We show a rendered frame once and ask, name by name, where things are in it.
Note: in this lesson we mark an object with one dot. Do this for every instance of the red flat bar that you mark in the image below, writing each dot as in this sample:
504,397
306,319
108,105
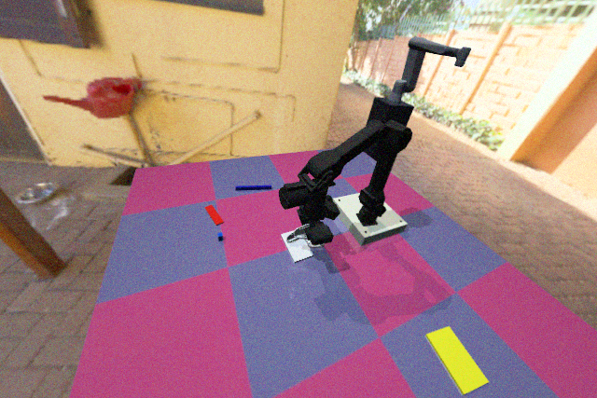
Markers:
213,214

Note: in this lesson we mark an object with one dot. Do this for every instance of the yellow flat rectangular plate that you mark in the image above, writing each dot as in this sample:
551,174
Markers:
459,363

